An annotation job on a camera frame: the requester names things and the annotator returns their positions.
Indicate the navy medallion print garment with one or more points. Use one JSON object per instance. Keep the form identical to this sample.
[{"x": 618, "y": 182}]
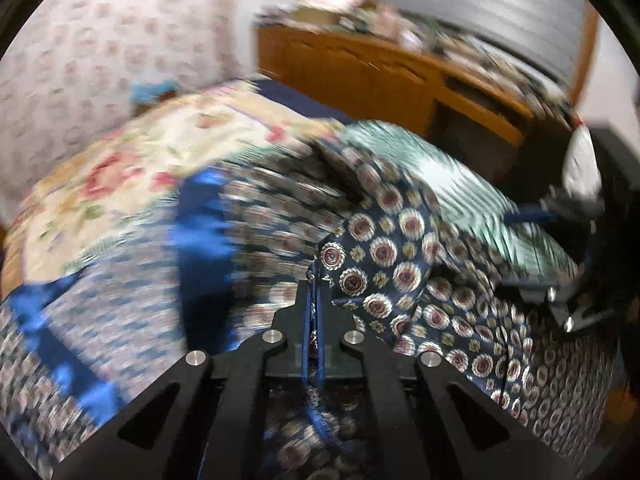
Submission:
[{"x": 380, "y": 260}]

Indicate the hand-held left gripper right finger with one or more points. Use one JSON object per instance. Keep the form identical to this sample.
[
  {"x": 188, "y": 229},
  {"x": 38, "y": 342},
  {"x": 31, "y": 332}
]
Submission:
[{"x": 324, "y": 340}]

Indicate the blue box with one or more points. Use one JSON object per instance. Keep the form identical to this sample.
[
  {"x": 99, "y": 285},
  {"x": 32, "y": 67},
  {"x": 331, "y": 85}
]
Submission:
[{"x": 150, "y": 89}]

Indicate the grey window blinds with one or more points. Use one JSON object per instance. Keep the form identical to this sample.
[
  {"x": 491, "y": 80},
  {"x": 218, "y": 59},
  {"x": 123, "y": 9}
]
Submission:
[{"x": 475, "y": 0}]

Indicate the navy bed sheet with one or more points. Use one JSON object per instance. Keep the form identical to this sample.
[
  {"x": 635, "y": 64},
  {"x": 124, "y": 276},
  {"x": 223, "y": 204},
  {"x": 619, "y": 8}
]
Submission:
[{"x": 305, "y": 100}]

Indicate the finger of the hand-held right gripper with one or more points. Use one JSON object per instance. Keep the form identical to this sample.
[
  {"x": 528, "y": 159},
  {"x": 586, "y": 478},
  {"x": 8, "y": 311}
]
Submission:
[
  {"x": 550, "y": 295},
  {"x": 570, "y": 205}
]

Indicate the wooden window frame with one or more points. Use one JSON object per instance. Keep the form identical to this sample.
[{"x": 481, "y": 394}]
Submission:
[{"x": 590, "y": 50}]

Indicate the wooden dresser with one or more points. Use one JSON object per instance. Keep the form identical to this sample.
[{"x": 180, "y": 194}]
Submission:
[{"x": 350, "y": 70}]

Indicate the white rounded object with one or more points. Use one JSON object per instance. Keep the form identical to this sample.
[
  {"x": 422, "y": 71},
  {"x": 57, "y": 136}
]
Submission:
[{"x": 580, "y": 160}]

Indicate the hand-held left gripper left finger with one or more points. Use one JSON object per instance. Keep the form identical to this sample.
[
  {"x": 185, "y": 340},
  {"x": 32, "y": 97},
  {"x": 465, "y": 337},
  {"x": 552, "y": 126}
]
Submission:
[{"x": 305, "y": 320}]

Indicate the floral cream blanket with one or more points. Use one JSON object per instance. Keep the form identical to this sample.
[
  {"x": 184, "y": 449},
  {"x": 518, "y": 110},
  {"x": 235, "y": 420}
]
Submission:
[{"x": 125, "y": 170}]

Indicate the green leaf print bedsheet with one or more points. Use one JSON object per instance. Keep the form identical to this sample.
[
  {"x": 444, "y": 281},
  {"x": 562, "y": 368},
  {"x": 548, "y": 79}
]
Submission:
[{"x": 455, "y": 185}]

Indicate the cluttered toiletries row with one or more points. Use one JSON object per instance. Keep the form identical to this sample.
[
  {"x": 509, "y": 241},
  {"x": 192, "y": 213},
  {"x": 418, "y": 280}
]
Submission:
[{"x": 450, "y": 35}]

